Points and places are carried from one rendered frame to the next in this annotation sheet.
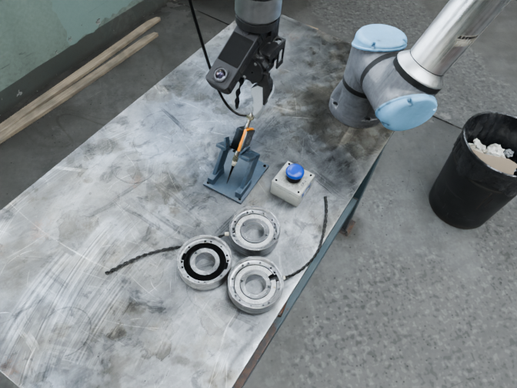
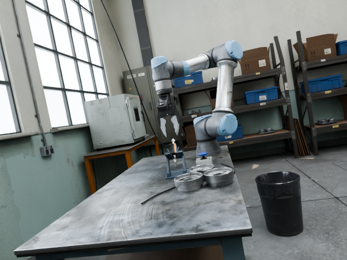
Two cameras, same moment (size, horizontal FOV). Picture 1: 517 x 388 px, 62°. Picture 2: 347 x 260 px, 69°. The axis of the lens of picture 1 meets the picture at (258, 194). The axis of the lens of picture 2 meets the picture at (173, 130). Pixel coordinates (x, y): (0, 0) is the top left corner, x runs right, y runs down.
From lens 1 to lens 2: 0.80 m
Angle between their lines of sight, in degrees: 53
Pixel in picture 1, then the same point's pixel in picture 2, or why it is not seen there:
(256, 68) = (171, 107)
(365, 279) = not seen: outside the picture
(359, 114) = (211, 148)
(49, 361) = (136, 228)
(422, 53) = (220, 103)
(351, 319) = not seen: outside the picture
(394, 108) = (223, 120)
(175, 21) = not seen: hidden behind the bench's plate
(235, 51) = (162, 98)
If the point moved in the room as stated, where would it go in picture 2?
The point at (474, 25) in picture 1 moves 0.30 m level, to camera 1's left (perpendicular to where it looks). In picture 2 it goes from (229, 87) to (177, 96)
